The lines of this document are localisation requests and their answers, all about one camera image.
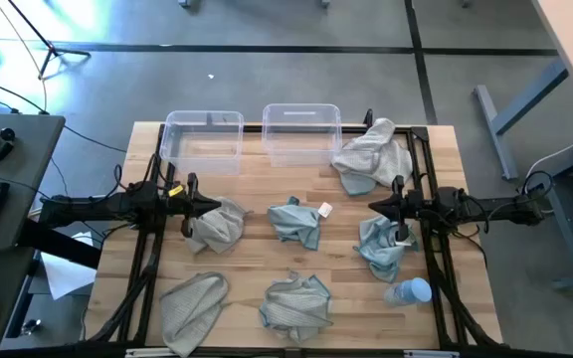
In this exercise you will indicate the grey desk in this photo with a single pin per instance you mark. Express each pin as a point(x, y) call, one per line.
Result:
point(23, 164)

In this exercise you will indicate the blue microfiber towel white tag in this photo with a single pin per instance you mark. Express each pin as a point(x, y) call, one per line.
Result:
point(294, 224)

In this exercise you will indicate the blue plastic bottle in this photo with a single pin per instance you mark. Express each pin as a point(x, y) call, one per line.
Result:
point(411, 292)

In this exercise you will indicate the black tripod stand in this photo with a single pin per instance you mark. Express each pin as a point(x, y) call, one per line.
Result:
point(50, 50)

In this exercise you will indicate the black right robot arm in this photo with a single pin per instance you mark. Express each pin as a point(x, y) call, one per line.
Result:
point(490, 206)

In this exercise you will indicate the pale blue towel teal edge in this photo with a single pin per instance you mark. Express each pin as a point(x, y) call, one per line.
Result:
point(296, 308)

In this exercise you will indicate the large grey microfiber towel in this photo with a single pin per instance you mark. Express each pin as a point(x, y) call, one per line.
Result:
point(376, 154)

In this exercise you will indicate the blue-grey desk frame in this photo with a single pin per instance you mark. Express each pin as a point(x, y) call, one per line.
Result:
point(572, 233)

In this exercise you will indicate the blue-grey table leg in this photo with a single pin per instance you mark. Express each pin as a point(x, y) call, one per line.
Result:
point(498, 129)

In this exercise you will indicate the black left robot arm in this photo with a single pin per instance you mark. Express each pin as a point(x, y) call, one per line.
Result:
point(92, 206)

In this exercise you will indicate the white paper sheet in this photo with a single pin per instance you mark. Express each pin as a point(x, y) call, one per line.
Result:
point(67, 271)

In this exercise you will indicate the black metal rig frame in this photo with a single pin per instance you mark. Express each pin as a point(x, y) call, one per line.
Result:
point(252, 128)

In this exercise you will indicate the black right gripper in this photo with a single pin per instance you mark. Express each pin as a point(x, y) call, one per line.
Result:
point(403, 206)

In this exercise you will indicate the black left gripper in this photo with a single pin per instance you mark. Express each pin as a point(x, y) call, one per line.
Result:
point(189, 205)

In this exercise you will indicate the yellow label tag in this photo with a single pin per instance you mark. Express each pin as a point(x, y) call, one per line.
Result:
point(175, 190)

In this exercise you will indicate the clear plastic bin with label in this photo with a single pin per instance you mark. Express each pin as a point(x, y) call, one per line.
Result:
point(301, 134)

